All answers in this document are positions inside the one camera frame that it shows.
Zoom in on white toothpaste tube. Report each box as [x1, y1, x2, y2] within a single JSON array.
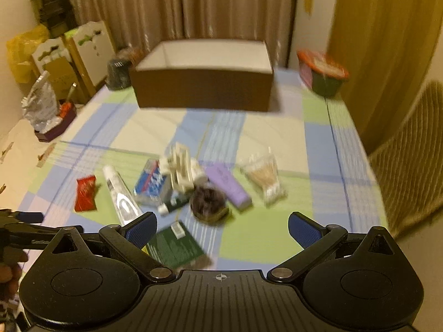
[[103, 165, 143, 225]]

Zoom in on dark green sachet packet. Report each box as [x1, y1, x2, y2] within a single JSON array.
[[142, 221, 208, 272]]

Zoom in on blue dental floss box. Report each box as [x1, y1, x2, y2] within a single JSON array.
[[134, 159, 172, 206]]

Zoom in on red snack packet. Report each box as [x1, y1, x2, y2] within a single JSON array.
[[74, 175, 96, 212]]

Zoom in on small dark green tube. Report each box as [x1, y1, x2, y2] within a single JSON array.
[[158, 194, 191, 216]]

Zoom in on dark purple scrunchie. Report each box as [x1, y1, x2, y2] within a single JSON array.
[[189, 185, 230, 225]]

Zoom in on cotton swab bag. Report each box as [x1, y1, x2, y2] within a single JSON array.
[[239, 148, 287, 208]]

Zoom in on white plastic clip holder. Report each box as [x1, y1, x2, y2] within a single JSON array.
[[158, 142, 194, 194]]

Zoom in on purple cream tube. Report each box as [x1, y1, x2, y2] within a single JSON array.
[[205, 164, 252, 211]]

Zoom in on white pill bottle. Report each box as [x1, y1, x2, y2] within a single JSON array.
[[190, 158, 208, 185]]

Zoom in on person left hand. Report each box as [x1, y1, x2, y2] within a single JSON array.
[[0, 247, 29, 302]]

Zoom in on quilted tan chair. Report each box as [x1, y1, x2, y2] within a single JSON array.
[[369, 80, 442, 237]]

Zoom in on crumpled white plastic bag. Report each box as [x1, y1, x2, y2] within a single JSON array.
[[21, 71, 59, 129]]

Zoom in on dark red tray box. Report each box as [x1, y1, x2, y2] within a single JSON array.
[[34, 102, 77, 142]]

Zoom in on cardboard carton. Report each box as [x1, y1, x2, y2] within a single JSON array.
[[44, 57, 83, 103]]

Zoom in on dark wrapped noodle bowl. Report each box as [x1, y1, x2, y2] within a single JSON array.
[[106, 57, 132, 91]]

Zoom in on red instant noodle bowl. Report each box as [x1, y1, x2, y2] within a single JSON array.
[[297, 50, 349, 98]]

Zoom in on yellow plastic bag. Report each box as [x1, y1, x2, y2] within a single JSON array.
[[6, 24, 50, 84]]

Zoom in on brown cardboard box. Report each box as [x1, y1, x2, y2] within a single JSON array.
[[130, 39, 274, 112]]

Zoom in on dark folding rack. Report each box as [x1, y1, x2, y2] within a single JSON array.
[[30, 0, 78, 38]]

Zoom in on yellow curtain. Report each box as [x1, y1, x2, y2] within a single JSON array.
[[327, 0, 442, 154]]

